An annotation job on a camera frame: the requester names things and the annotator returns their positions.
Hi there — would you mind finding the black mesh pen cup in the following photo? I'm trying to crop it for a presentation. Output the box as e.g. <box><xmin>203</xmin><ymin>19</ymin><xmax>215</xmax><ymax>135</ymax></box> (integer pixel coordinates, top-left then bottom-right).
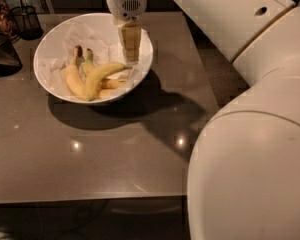
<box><xmin>11</xmin><ymin>5</ymin><xmax>43</xmax><ymax>40</ymax></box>

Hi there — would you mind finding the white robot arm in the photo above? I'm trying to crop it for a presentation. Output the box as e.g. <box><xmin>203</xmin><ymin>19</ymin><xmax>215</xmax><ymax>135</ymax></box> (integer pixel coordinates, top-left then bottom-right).
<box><xmin>174</xmin><ymin>0</ymin><xmax>300</xmax><ymax>240</ymax></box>

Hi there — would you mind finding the white bowl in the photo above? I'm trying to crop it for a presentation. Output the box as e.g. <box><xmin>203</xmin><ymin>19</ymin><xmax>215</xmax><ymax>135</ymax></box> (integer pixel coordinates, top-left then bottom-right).
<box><xmin>34</xmin><ymin>13</ymin><xmax>153</xmax><ymax>105</ymax></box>

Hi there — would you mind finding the glass jar with snacks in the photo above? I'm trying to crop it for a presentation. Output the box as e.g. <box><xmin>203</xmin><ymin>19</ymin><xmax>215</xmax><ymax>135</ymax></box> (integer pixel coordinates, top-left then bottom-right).
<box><xmin>0</xmin><ymin>0</ymin><xmax>18</xmax><ymax>40</ymax></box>

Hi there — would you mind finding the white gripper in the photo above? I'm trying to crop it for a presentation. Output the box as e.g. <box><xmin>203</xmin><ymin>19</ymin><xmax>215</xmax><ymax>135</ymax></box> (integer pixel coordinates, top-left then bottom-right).
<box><xmin>106</xmin><ymin>0</ymin><xmax>147</xmax><ymax>63</ymax></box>

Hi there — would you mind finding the white paper liner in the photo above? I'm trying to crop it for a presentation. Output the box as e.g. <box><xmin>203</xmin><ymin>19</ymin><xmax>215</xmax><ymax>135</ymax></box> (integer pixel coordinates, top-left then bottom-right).
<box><xmin>33</xmin><ymin>14</ymin><xmax>153</xmax><ymax>105</ymax></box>

